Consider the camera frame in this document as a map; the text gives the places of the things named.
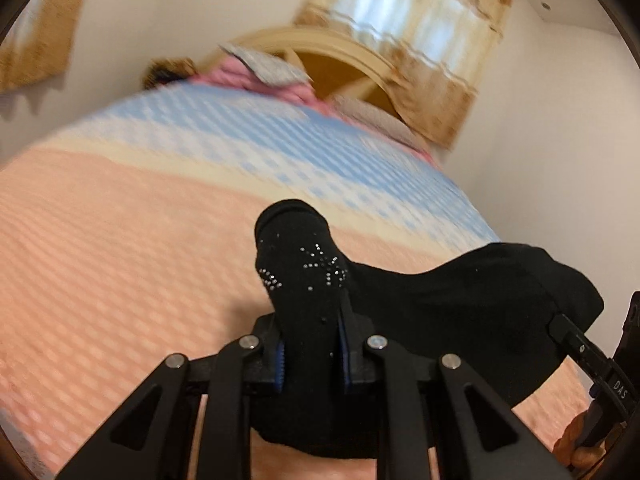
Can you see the black pants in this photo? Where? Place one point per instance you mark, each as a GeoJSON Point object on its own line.
{"type": "Point", "coordinates": [450, 300]}

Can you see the pink folded blanket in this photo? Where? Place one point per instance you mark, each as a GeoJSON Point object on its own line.
{"type": "Point", "coordinates": [300, 95]}

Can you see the beige floral side curtain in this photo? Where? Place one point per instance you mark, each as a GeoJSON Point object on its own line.
{"type": "Point", "coordinates": [40, 45]}

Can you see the person's right hand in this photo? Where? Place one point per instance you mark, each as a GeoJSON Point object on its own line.
{"type": "Point", "coordinates": [572, 442]}

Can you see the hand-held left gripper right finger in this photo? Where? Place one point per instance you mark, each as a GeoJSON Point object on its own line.
{"type": "Point", "coordinates": [344, 360]}

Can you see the pink and blue dotted bedspread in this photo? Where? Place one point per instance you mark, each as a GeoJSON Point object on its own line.
{"type": "Point", "coordinates": [125, 210]}

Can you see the grey patterned pillow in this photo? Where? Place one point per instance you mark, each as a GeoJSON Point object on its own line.
{"type": "Point", "coordinates": [270, 67]}

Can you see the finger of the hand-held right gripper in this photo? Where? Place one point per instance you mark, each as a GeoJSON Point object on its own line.
{"type": "Point", "coordinates": [585, 352]}

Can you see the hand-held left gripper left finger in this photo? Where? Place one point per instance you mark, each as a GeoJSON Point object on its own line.
{"type": "Point", "coordinates": [279, 366]}

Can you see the striped pillow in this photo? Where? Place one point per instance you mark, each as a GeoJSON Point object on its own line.
{"type": "Point", "coordinates": [370, 115]}

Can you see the beige floral window curtain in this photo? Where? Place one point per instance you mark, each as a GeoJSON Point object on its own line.
{"type": "Point", "coordinates": [425, 85]}

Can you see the cream wooden headboard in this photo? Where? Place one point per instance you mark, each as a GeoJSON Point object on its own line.
{"type": "Point", "coordinates": [330, 67]}

